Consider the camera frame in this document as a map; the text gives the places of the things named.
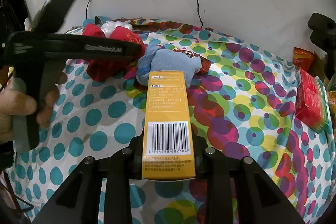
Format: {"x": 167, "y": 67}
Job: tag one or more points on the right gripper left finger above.
{"x": 77, "y": 200}

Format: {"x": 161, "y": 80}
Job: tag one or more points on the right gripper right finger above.
{"x": 259, "y": 199}

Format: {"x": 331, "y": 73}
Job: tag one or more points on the plain red sock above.
{"x": 100, "y": 70}

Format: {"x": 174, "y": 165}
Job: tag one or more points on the yellow medicine box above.
{"x": 168, "y": 153}

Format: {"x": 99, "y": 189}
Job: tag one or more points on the light blue sock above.
{"x": 161, "y": 59}

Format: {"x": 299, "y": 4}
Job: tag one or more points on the red sock with gold print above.
{"x": 126, "y": 35}

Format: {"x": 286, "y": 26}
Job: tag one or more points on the person's left hand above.
{"x": 17, "y": 103}

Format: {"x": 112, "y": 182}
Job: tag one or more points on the white crumpled plastic bag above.
{"x": 109, "y": 26}

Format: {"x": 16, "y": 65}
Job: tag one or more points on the colourful polka dot bedsheet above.
{"x": 243, "y": 106}

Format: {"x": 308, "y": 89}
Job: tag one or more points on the red cardboard box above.
{"x": 310, "y": 105}

